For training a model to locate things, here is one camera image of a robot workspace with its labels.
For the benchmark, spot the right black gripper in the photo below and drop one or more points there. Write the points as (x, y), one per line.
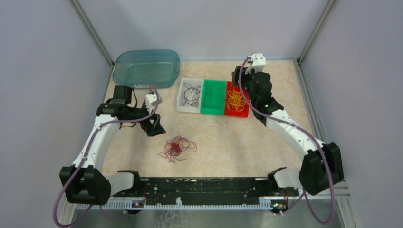
(235, 76)

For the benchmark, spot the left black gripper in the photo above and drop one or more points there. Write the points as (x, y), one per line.
(153, 129)

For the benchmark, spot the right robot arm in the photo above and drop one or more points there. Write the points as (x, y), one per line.
(321, 166)

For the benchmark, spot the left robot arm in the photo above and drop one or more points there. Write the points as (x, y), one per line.
(83, 181)

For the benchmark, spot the red plastic bin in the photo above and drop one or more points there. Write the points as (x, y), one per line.
(235, 104)

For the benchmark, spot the green plastic bin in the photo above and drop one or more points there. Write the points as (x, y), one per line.
(213, 97)

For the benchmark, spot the white plastic bin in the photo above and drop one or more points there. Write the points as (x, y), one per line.
(189, 95)

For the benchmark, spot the blue transparent plastic tub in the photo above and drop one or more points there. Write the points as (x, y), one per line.
(141, 68)

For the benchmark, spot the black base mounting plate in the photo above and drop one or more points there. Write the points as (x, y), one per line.
(204, 191)

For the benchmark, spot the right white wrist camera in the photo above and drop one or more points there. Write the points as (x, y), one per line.
(257, 63)

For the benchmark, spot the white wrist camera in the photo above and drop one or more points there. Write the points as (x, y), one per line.
(151, 101)
(257, 63)

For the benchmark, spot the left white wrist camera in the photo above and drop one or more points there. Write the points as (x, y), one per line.
(151, 101)

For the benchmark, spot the white slotted cable duct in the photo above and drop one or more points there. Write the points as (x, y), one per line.
(129, 204)

